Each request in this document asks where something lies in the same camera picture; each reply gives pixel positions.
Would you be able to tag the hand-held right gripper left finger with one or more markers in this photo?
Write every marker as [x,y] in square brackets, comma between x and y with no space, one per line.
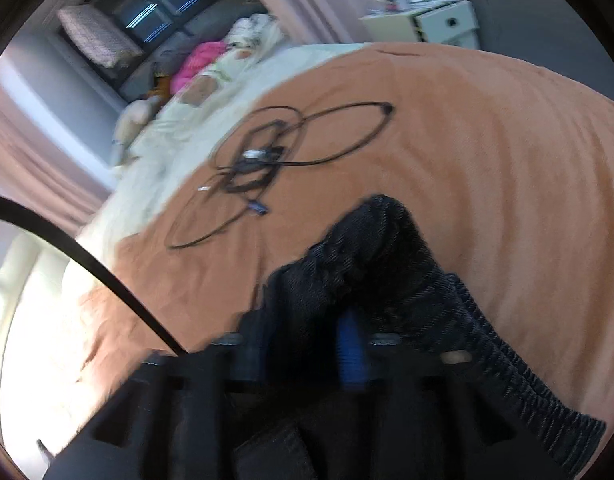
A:
[249,355]

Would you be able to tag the pink curtain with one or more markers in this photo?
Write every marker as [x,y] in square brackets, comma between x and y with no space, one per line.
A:
[27,160]
[312,0]

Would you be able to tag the black pants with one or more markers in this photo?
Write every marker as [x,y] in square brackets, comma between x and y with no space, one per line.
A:
[382,260]

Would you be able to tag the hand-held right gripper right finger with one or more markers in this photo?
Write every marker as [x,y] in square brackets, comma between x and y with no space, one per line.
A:
[352,355]

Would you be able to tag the patterned pillow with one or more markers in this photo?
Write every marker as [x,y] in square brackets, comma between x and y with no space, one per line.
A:
[97,35]

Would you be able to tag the pink plush toy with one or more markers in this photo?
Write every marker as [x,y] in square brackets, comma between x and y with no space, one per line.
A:
[197,62]

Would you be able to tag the dark window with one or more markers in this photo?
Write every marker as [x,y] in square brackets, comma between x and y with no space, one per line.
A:
[137,0]

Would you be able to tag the white patterned cloth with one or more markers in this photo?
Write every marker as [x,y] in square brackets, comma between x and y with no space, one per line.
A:
[252,27]

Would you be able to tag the white nightstand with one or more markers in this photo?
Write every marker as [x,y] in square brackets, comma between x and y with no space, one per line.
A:
[447,22]

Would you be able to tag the orange blanket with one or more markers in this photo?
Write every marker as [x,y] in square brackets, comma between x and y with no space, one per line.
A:
[487,160]

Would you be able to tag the cream printed quilt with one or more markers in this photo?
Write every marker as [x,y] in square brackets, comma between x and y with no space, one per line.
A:
[187,130]

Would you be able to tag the beige plush toy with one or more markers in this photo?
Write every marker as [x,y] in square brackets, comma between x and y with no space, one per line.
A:
[132,120]

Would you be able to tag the grey upholstered bench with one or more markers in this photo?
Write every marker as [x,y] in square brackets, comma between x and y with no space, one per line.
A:
[197,25]

